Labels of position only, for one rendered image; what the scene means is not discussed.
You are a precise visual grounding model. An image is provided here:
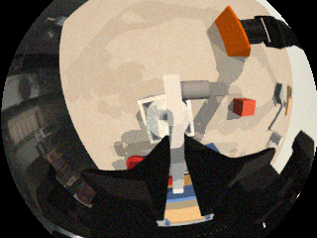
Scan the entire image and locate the clear-panelled rack with blue frame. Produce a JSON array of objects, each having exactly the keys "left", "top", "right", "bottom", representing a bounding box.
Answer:
[{"left": 163, "top": 198, "right": 210, "bottom": 226}]

